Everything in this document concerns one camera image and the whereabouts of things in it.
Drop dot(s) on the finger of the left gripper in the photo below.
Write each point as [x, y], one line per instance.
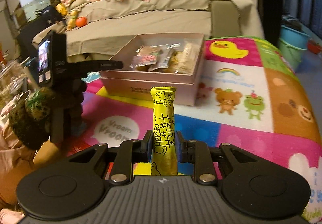
[100, 65]

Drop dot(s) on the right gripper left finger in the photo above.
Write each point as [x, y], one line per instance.
[127, 155]

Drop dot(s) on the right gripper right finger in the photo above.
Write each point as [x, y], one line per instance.
[198, 154]

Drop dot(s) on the pink cardboard gift box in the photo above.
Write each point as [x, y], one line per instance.
[137, 84]

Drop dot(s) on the yellow cheese stick packet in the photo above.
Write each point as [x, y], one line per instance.
[164, 158]

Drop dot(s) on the hawthorn lollipop red packet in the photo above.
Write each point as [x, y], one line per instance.
[145, 57]

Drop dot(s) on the lollipop packet with barcode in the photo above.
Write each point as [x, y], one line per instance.
[163, 57]

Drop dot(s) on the packaged rice cracker bar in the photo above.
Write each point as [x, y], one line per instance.
[187, 58]

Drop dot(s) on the orange toy ball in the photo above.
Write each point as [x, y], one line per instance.
[81, 21]

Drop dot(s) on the person with dark hair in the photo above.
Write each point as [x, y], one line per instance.
[22, 136]

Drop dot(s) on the colourful cartoon play mat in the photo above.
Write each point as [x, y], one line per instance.
[246, 95]

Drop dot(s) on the beige covered sofa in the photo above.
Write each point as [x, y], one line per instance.
[112, 24]

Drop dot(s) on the green plastic bucket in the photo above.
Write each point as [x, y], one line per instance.
[293, 55]

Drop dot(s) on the teal plastic bucket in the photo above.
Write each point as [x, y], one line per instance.
[293, 37]

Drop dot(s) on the red plastic basin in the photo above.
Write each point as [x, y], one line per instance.
[313, 47]

